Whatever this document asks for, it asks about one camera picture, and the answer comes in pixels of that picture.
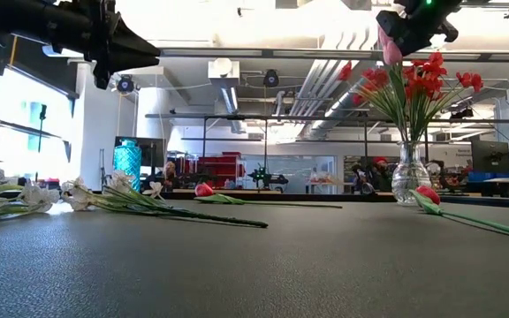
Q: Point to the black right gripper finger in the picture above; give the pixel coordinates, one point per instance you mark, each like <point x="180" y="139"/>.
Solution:
<point x="390" y="25"/>
<point x="413" y="40"/>

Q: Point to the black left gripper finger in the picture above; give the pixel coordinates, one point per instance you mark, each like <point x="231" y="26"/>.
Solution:
<point x="131" y="39"/>
<point x="131" y="56"/>

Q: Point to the pink tulip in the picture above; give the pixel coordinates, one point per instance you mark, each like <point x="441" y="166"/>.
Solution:
<point x="392" y="54"/>
<point x="383" y="36"/>

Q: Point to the red small-flower bunch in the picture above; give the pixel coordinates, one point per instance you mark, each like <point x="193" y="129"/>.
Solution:
<point x="433" y="70"/>
<point x="376" y="79"/>

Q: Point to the blue textured vase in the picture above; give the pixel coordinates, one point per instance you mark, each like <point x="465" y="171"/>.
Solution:
<point x="127" y="165"/>

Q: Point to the red tulip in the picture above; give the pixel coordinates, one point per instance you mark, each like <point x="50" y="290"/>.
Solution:
<point x="429" y="194"/>
<point x="203" y="190"/>

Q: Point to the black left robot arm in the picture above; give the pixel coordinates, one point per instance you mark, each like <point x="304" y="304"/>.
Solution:
<point x="16" y="22"/>

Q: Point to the background black robot arm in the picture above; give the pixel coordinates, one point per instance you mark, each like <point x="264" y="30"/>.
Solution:
<point x="267" y="179"/>

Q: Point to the clear glass vase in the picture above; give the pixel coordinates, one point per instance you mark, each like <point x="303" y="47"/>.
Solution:
<point x="410" y="176"/>

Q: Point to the black ceiling speaker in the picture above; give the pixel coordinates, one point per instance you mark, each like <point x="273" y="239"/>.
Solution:
<point x="271" y="78"/>
<point x="125" y="84"/>

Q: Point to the white ceiling unit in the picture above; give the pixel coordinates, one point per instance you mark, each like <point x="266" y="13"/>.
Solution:
<point x="222" y="70"/>

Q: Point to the silver ceiling ducts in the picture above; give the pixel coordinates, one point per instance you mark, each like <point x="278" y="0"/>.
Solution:
<point x="325" y="101"/>

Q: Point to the person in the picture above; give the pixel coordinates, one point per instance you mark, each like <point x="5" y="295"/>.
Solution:
<point x="380" y="174"/>
<point x="169" y="174"/>

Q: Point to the red tool cabinet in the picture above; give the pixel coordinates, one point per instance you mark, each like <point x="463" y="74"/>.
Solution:
<point x="219" y="170"/>

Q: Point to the blue storage bins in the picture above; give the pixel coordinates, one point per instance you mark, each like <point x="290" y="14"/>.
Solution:
<point x="495" y="176"/>

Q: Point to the black table mat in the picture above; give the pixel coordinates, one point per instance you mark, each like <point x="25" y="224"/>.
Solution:
<point x="254" y="274"/>

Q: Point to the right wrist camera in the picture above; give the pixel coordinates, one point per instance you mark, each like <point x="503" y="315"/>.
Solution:
<point x="429" y="4"/>

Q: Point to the black overhead rail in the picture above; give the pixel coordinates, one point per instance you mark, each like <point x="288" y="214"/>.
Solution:
<point x="281" y="117"/>

